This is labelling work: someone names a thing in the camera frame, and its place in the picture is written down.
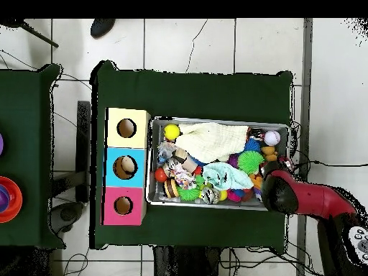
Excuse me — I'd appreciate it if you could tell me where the brown striped burger toy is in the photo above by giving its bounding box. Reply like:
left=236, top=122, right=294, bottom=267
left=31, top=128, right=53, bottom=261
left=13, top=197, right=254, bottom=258
left=162, top=178, right=180, bottom=199

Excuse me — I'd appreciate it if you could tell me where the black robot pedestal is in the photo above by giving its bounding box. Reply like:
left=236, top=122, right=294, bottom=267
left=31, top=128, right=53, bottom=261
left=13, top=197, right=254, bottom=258
left=153, top=245, right=222, bottom=276

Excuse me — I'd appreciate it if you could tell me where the mint green cloth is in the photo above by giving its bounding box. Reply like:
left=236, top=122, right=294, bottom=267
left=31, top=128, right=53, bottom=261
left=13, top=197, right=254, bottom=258
left=201, top=162, right=254, bottom=190

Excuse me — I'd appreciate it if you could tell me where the blue spiky ball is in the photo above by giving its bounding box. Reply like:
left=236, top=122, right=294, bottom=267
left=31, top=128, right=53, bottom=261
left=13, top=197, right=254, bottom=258
left=243, top=138, right=262, bottom=153

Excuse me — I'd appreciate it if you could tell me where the black power cable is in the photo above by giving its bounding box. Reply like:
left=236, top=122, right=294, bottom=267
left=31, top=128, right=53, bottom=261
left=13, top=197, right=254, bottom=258
left=291, top=160, right=368, bottom=170

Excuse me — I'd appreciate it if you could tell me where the dark green tablecloth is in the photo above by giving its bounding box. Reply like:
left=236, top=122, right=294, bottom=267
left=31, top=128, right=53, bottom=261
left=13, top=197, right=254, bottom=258
left=89, top=59, right=294, bottom=254
left=0, top=63, right=67, bottom=249

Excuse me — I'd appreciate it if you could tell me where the orange plastic toy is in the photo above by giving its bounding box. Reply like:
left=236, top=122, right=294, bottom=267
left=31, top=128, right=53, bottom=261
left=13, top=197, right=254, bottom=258
left=249, top=173, right=264, bottom=190

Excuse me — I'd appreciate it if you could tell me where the large green spiky ball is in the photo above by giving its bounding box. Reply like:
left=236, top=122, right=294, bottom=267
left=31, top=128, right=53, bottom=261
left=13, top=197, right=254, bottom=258
left=237, top=149, right=265, bottom=175

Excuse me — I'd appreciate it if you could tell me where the purple plastic bowl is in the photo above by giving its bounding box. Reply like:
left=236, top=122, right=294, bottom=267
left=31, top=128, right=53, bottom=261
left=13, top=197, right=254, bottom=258
left=0, top=183, right=11, bottom=213

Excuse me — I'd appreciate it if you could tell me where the yellow ball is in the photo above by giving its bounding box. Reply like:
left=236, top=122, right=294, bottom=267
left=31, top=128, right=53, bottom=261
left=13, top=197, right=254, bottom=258
left=163, top=124, right=181, bottom=142

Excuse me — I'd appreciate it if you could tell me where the orange plastic bowl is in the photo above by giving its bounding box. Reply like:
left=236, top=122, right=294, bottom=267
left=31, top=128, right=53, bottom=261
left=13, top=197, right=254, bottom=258
left=0, top=175, right=23, bottom=224

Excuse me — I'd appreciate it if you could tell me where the shallow clear mesh bin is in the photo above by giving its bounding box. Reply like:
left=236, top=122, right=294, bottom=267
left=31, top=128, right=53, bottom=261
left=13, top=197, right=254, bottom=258
left=145, top=116, right=290, bottom=212

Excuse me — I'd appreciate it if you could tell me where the orange teddy bear toy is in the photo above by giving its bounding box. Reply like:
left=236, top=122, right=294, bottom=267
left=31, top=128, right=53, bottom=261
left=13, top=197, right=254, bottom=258
left=260, top=145, right=278, bottom=162

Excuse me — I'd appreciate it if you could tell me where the red-orange ball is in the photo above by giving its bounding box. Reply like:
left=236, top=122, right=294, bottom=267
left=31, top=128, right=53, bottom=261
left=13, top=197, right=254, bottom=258
left=154, top=167, right=169, bottom=184

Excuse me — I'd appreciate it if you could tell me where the white baseball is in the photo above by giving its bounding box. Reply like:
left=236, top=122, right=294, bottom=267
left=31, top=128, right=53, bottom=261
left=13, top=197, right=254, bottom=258
left=263, top=129, right=281, bottom=147

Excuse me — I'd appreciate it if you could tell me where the wooden three-hole sorting box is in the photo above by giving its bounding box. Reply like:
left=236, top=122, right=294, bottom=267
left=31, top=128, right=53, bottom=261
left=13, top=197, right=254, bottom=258
left=101, top=107, right=152, bottom=226

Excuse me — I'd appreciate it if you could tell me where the black tripod leg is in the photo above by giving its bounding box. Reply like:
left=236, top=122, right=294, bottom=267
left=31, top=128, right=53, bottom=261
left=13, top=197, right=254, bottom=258
left=0, top=18, right=60, bottom=48

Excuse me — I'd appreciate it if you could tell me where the cream muslin cloth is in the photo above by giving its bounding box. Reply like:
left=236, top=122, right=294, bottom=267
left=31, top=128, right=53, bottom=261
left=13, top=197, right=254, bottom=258
left=174, top=121, right=249, bottom=164

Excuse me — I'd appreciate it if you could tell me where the person's foot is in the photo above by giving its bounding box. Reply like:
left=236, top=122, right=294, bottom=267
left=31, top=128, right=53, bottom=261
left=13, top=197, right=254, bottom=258
left=90, top=18, right=116, bottom=39

